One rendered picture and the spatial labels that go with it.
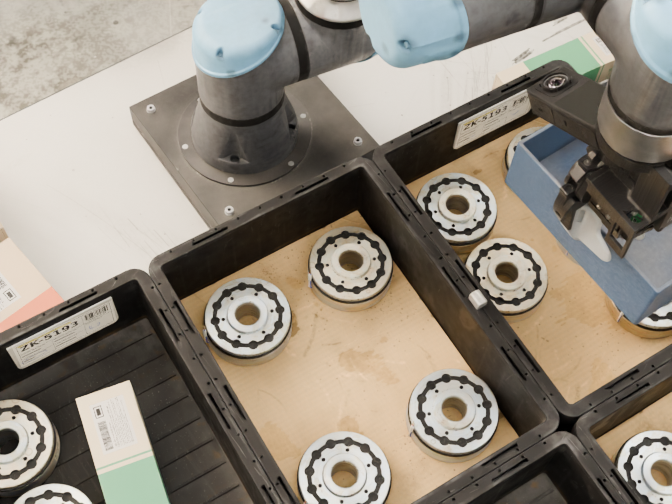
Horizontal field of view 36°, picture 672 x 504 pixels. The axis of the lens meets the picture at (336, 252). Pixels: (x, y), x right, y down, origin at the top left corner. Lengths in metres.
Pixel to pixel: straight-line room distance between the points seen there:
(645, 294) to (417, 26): 0.41
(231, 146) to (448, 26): 0.75
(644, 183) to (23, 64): 1.95
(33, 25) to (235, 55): 1.42
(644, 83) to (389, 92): 0.89
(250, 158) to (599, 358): 0.53
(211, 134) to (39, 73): 1.20
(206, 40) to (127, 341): 0.38
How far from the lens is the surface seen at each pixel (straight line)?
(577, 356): 1.27
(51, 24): 2.66
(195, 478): 1.19
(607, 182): 0.88
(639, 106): 0.76
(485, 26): 0.73
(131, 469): 1.13
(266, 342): 1.20
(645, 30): 0.71
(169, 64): 1.63
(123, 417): 1.15
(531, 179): 1.04
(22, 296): 1.37
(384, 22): 0.72
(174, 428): 1.21
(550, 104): 0.90
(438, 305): 1.23
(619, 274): 1.01
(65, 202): 1.51
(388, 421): 1.20
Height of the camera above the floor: 1.96
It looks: 61 degrees down
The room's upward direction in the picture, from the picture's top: 4 degrees clockwise
